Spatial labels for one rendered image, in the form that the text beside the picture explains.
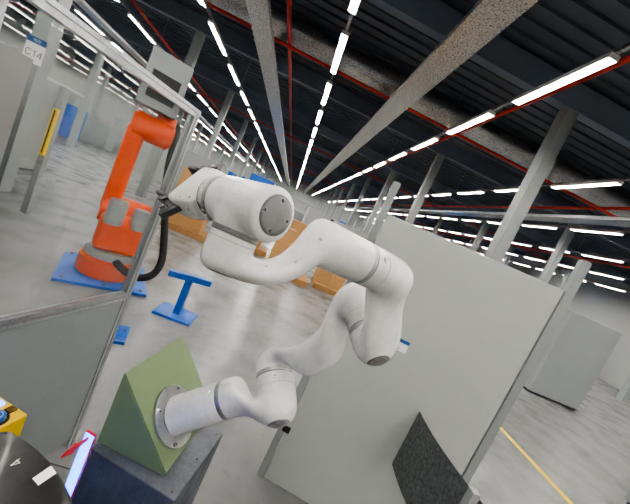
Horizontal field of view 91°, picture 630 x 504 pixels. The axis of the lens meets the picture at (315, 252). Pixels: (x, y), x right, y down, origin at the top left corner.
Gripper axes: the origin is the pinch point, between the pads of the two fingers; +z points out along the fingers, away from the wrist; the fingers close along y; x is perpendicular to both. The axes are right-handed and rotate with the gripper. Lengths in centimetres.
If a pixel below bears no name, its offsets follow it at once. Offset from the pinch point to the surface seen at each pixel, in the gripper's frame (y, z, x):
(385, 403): 20, 0, -188
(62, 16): 19, 62, 34
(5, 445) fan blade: -54, -1, -17
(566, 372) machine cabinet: 453, -115, -886
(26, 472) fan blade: -54, -6, -21
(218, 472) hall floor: -78, 69, -188
